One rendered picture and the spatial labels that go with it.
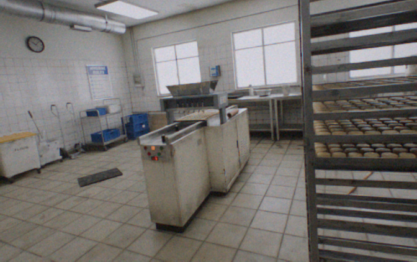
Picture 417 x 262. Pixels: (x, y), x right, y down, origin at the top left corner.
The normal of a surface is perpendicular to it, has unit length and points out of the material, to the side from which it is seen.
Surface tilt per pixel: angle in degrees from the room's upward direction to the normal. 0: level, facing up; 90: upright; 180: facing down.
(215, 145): 90
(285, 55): 90
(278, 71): 90
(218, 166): 90
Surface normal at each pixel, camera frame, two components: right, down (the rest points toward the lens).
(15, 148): 0.88, 0.02
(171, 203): -0.38, 0.18
